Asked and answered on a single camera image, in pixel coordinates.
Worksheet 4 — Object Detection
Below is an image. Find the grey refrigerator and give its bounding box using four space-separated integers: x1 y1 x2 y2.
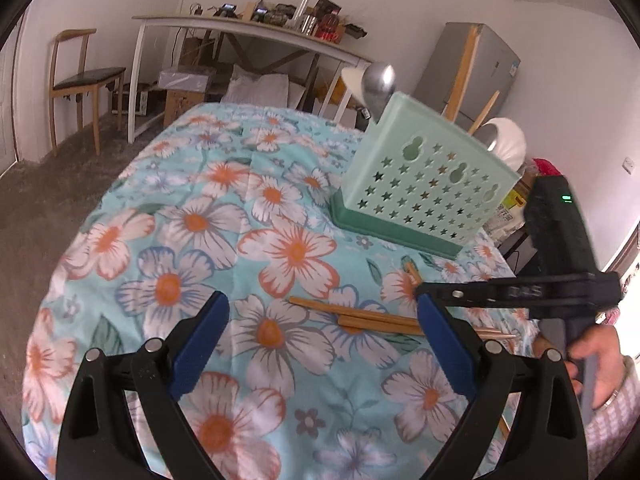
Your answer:
412 21 521 133

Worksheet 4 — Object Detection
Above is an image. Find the green plastic utensil holder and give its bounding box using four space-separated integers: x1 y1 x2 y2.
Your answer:
330 91 522 261

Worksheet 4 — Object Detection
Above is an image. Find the white plastic soup ladle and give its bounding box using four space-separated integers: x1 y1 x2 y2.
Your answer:
480 117 527 168

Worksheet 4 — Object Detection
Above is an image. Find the red plastic bag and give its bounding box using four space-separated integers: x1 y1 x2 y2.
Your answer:
530 157 562 179

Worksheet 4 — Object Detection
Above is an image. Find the white and yellow rice bag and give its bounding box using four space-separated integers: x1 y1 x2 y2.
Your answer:
487 205 527 241

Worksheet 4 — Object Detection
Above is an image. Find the metal spoon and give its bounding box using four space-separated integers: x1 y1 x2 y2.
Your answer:
362 62 397 123

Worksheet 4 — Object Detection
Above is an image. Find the person's right hand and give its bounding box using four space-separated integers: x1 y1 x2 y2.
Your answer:
567 327 631 411

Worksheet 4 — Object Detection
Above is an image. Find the long white table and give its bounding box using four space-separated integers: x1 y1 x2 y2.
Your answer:
131 14 373 143

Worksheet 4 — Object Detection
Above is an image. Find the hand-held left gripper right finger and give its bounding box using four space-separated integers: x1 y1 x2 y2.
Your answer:
417 292 588 480

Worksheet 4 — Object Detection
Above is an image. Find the wooden chair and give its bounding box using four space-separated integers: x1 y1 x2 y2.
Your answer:
48 28 127 157

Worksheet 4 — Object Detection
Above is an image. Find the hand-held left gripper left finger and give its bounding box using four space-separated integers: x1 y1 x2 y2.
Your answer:
56 290 231 480

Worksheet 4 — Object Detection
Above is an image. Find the person's right forearm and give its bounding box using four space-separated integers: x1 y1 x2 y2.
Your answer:
584 355 640 480

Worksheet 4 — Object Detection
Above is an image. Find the small cardboard box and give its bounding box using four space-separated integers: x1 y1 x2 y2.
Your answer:
164 87 208 128

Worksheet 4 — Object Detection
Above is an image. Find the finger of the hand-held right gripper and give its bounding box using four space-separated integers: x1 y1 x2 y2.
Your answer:
416 280 496 307

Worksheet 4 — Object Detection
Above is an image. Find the grey flat box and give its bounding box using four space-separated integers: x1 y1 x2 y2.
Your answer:
157 67 216 92

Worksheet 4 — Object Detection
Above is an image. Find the red packaged box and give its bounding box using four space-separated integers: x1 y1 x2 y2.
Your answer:
312 0 344 42

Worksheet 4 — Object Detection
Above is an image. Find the white pillow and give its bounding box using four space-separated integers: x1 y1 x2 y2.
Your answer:
222 70 291 108

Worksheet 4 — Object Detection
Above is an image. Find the white door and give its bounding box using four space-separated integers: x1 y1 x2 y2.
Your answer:
0 30 23 176

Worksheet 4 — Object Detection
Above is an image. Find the floral blue tablecloth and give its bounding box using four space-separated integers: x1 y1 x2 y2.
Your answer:
20 102 541 480

